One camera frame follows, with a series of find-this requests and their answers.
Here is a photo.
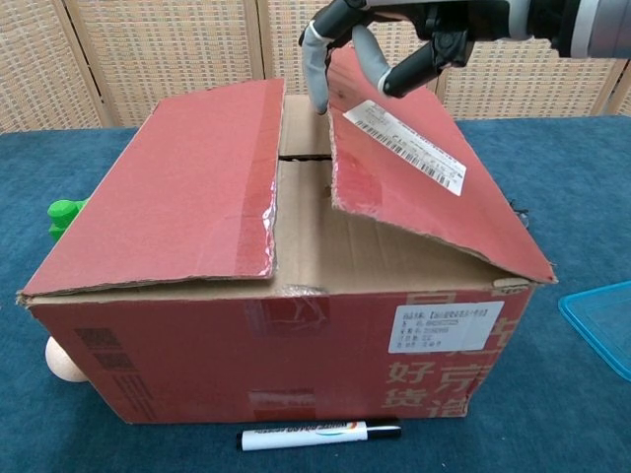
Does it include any right five-finger robot hand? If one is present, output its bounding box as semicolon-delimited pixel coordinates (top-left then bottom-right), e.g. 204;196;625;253
298;0;532;115

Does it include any red cardboard shipping box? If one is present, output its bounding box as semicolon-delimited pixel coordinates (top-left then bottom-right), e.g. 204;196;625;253
14;43;558;426

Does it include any blue carpet table cover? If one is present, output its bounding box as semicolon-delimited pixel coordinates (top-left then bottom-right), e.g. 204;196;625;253
0;113;631;473

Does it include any blue plastic container lid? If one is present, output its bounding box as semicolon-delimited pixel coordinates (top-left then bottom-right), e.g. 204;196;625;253
557;280;631;381

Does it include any green toy building block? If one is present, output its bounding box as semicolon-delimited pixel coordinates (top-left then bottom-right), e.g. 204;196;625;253
46;197;90;241

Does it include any white whiteboard marker pen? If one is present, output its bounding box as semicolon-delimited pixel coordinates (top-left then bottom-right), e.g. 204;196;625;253
235;417;403;452

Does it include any beige egg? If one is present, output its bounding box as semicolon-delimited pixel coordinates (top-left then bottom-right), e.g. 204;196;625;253
43;338;86;384

